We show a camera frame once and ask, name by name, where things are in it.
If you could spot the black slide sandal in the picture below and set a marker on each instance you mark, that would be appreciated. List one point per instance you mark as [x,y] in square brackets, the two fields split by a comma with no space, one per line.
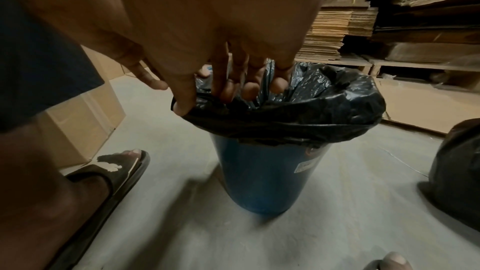
[125,180]
[373,265]

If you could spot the stack of dark flat cardboard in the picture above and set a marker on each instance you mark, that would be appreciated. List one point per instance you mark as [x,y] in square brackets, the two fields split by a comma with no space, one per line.
[427,19]

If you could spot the brown cardboard box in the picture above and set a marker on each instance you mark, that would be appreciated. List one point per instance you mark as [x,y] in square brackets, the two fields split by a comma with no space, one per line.
[82,120]

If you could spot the stack of tan flat cardboard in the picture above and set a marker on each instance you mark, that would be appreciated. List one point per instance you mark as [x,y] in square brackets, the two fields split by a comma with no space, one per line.
[337,25]

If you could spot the wooden pallet shelf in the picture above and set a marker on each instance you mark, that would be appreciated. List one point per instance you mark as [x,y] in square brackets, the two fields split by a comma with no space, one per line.
[412,65]

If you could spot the person's leg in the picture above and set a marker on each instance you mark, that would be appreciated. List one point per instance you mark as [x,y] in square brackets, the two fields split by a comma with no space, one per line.
[33,203]

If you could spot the person's dark shorts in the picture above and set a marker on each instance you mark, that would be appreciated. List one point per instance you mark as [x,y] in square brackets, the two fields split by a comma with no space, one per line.
[37,64]

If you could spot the person's right hand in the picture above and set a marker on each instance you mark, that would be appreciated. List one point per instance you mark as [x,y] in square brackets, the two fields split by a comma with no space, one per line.
[210,14]

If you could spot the person's foot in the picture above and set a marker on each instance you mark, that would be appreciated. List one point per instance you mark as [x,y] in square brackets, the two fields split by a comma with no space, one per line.
[398,261]

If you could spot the filled black garbage bag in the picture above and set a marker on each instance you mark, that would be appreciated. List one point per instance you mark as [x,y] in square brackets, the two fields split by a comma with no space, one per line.
[455,168]

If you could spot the blue plastic trash bin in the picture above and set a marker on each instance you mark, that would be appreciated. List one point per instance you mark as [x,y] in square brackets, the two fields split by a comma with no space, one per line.
[262,180]

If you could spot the black plastic trash bag liner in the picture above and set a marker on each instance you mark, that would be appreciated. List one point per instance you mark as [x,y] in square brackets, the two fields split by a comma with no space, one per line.
[318,108]

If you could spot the large brown cardboard sheet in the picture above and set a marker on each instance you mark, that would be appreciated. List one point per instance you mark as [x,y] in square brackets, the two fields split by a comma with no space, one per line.
[416,105]

